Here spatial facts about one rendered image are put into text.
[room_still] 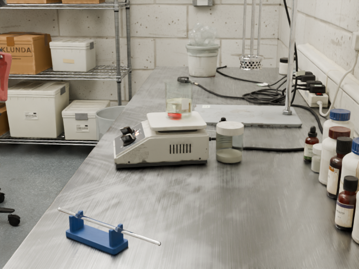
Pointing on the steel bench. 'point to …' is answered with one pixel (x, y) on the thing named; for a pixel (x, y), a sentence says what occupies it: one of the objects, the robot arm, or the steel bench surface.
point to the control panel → (132, 136)
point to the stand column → (290, 58)
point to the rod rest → (96, 236)
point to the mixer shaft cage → (256, 62)
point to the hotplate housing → (165, 148)
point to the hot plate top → (156, 125)
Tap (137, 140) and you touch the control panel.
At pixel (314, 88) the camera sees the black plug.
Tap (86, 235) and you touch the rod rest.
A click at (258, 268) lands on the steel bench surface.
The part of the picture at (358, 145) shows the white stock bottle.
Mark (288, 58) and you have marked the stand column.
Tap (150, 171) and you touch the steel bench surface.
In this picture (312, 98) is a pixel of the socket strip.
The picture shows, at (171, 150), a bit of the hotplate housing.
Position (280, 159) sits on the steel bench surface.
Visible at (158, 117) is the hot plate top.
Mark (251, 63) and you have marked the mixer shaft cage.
